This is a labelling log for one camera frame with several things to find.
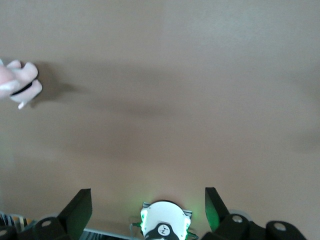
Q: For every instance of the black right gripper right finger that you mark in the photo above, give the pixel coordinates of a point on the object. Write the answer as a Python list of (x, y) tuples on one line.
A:
[(213, 207)]

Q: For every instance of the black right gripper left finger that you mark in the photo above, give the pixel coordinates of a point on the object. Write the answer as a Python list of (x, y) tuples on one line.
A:
[(78, 208)]

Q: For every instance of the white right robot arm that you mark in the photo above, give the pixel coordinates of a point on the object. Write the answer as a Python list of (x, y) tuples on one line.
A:
[(165, 221)]

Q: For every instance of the pale pink white dog plush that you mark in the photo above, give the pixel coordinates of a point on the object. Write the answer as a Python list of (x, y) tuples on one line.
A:
[(18, 80)]

